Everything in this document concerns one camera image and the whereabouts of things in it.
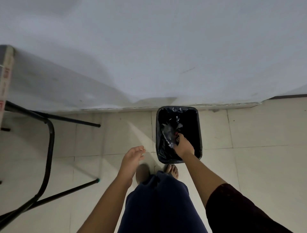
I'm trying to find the person's left forearm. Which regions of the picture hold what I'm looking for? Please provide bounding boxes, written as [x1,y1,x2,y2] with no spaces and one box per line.
[77,176,134,233]

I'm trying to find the person's foot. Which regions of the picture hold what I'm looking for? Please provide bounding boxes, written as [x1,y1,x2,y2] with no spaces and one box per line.
[135,164,151,185]
[164,164,179,179]

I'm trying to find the person's right forearm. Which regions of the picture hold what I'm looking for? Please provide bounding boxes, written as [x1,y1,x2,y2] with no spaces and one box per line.
[181,152,228,210]

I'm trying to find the person's right foot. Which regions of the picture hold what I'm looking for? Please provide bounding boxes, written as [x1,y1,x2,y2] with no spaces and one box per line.
[164,164,179,179]

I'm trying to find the person's left foot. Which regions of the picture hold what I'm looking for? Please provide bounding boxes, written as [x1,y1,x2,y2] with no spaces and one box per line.
[135,164,151,185]

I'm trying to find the person's left hand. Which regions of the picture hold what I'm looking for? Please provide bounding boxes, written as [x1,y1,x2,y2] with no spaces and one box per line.
[119,146,146,181]

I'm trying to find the black metal table leg frame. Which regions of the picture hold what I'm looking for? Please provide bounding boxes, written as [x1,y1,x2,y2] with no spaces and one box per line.
[0,101,101,229]

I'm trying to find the dark blue trousers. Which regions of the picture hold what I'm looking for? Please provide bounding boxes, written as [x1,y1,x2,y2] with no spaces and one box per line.
[118,171,209,233]

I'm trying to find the black plastic trash bin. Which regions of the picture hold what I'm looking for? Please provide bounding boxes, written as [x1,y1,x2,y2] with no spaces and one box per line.
[156,106,203,164]

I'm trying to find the person's right hand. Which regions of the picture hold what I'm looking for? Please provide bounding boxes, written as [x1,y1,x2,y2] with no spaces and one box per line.
[173,133,195,160]

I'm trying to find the dark shirt sleeve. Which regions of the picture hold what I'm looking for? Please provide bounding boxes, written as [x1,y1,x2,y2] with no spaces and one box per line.
[205,184,294,233]

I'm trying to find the black plastic bin liner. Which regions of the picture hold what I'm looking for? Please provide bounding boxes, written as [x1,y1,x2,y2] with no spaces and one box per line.
[157,107,201,162]

